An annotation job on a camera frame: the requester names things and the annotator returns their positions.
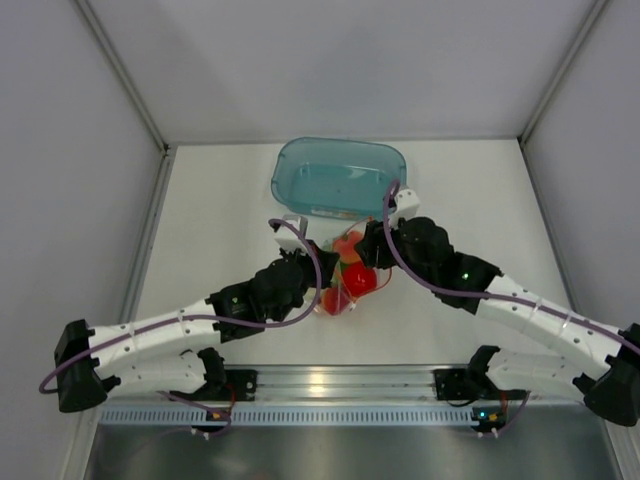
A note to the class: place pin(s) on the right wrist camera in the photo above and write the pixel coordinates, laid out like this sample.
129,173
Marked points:
407,204

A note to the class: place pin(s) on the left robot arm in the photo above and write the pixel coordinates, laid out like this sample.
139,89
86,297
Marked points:
176,353

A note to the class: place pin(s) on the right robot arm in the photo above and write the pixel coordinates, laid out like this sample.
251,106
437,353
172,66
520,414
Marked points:
590,362

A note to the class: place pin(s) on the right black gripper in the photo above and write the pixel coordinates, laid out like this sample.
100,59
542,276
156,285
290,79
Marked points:
368,247

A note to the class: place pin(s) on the clear zip top bag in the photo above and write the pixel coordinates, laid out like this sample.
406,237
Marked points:
383,276

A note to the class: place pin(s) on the green fake vegetable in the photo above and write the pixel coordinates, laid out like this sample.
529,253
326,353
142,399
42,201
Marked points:
341,268

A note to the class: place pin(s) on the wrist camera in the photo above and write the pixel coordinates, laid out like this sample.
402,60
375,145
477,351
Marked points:
290,232
407,204

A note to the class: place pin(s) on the aluminium mounting rail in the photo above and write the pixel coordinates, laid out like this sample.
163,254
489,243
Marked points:
394,384

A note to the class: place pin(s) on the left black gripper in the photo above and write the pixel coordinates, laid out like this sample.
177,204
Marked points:
329,260

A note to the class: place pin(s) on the slotted cable duct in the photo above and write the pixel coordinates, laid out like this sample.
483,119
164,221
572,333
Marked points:
264,415

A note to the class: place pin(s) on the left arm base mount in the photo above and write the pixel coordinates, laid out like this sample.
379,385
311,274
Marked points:
240,385

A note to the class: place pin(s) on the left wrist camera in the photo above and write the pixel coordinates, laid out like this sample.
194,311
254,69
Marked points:
290,232

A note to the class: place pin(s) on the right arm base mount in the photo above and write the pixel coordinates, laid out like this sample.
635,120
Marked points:
453,387

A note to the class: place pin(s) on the red fake pepper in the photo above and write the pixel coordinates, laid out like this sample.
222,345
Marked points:
359,280

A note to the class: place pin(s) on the teal plastic bin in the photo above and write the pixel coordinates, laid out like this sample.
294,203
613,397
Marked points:
335,178

